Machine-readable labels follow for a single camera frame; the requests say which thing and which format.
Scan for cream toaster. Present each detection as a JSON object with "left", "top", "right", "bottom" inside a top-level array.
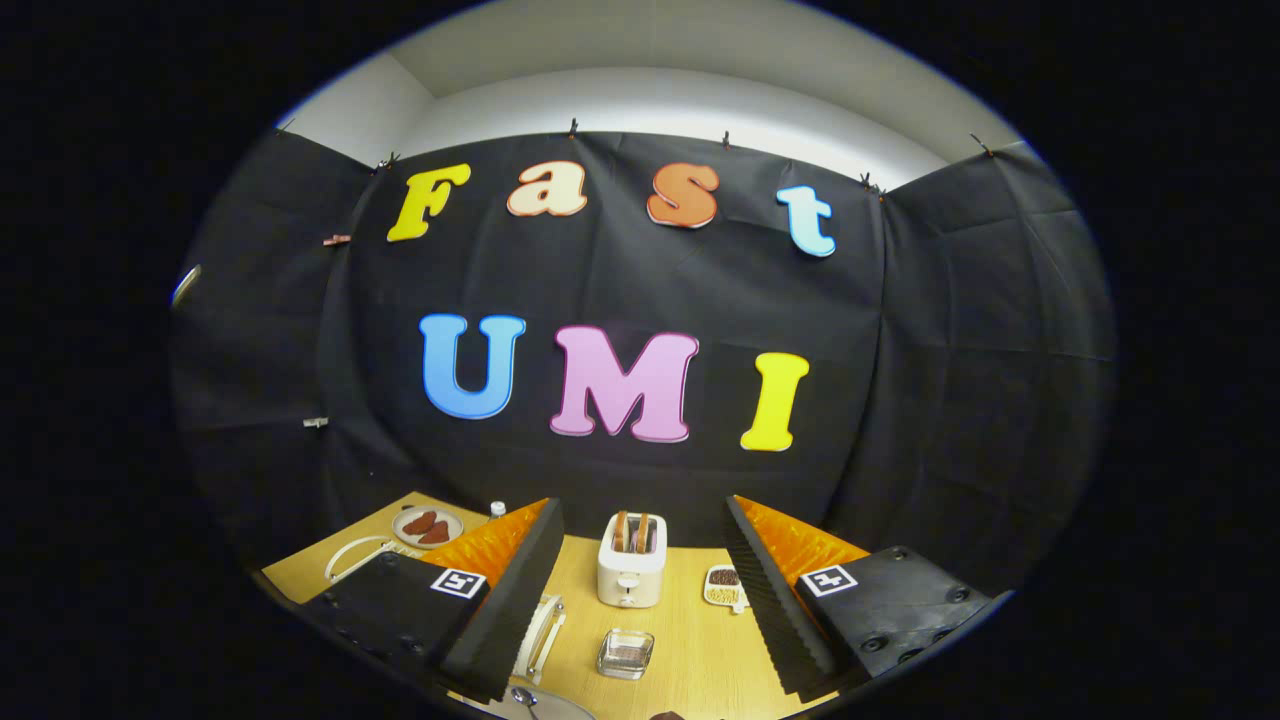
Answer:
[{"left": 597, "top": 512, "right": 669, "bottom": 609}]

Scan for pink plate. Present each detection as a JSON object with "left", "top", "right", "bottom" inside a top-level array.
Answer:
[{"left": 392, "top": 506, "right": 464, "bottom": 550}]

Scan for metal wire basket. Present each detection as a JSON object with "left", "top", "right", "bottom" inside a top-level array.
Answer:
[{"left": 597, "top": 628, "right": 656, "bottom": 682}]

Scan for white wire dish rack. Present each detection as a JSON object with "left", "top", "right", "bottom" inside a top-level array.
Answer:
[{"left": 325, "top": 535, "right": 569, "bottom": 687}]

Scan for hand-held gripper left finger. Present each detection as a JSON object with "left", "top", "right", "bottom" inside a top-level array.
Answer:
[{"left": 300, "top": 498, "right": 566, "bottom": 704}]

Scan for white divided snack tray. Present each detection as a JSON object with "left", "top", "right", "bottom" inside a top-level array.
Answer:
[{"left": 703, "top": 564, "right": 750, "bottom": 614}]

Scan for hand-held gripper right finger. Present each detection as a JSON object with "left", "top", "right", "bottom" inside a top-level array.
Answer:
[{"left": 722, "top": 495, "right": 1013, "bottom": 703}]

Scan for white plate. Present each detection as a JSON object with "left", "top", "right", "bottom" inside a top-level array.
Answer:
[{"left": 488, "top": 685, "right": 598, "bottom": 720}]

